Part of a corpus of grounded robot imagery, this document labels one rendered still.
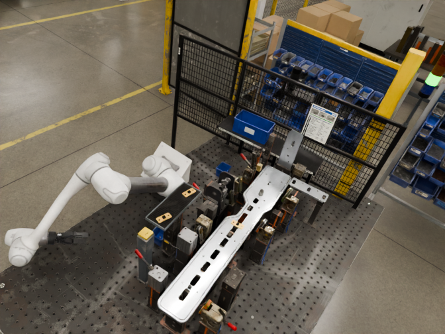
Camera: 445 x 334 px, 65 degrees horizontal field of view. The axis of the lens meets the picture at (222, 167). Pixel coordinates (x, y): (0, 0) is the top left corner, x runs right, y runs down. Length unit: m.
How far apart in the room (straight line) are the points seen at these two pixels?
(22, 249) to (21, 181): 1.98
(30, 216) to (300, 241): 2.42
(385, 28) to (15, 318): 7.95
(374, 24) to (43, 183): 7.08
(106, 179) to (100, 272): 0.67
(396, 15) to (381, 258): 5.68
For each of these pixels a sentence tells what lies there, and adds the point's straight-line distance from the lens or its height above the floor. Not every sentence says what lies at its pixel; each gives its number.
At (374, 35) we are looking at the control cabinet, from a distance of 8.62.
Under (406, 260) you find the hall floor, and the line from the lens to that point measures 4.08.
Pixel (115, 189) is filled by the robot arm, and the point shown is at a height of 1.32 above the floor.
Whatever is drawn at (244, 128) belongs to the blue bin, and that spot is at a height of 1.10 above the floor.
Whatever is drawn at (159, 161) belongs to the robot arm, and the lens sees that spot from 2.49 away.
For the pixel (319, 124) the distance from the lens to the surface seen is 2.81.
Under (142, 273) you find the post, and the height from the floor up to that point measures 0.79.
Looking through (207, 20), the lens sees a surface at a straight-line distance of 4.41.
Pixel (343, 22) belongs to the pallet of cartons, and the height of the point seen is 0.98.
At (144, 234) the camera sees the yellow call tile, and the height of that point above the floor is 1.16.
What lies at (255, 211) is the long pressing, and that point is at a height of 1.00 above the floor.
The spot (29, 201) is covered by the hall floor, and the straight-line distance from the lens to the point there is 3.81.
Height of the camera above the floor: 2.73
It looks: 42 degrees down
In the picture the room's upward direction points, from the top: 12 degrees clockwise
